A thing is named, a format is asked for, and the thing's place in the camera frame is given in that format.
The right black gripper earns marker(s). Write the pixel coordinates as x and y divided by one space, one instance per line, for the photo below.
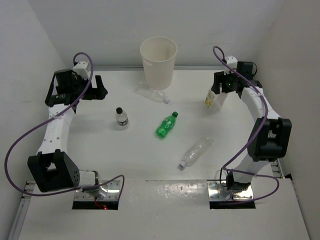
219 77

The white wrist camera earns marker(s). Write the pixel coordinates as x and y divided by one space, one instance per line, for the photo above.
231 63
83 69

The metal base plate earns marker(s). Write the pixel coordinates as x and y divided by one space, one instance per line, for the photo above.
218 193
109 192

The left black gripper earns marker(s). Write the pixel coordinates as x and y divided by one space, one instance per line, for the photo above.
98 92

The small black-capped clear bottle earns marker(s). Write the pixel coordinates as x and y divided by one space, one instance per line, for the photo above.
121 118

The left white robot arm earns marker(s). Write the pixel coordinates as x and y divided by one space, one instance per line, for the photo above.
51 167

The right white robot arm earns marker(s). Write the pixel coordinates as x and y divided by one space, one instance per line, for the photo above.
270 135

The white plastic bin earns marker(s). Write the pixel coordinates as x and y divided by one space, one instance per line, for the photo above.
158 55

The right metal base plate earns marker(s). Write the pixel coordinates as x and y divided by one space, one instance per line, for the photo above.
218 193

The green plastic bottle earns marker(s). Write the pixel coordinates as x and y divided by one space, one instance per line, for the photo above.
166 126

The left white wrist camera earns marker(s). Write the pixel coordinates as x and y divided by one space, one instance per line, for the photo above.
83 69

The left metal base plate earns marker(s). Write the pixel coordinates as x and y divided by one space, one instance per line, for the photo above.
109 192

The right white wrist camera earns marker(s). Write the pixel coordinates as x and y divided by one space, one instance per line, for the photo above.
231 63

